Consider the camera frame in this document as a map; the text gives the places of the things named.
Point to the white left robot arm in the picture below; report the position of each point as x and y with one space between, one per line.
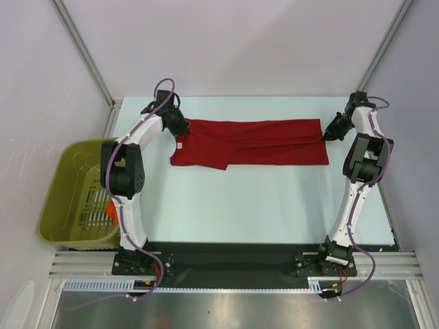
122 169

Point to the olive green plastic basket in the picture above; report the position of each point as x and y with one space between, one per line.
75 210

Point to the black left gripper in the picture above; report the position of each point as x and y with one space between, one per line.
182 128

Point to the right aluminium corner post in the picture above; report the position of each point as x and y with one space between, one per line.
388 39

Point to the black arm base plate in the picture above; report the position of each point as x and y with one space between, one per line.
215 262

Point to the red t shirt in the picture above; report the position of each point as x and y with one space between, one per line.
219 144

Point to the aluminium front frame rail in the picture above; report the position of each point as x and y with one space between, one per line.
98 264

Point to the aluminium corner post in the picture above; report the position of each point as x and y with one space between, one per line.
388 39
78 42

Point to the left aluminium corner post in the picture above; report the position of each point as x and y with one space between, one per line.
78 42

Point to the white slotted cable duct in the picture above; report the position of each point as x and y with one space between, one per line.
119 285

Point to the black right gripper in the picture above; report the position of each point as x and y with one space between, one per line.
337 127

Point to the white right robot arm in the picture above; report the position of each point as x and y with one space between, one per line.
364 166

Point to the orange garment in basket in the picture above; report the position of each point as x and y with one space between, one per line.
112 213

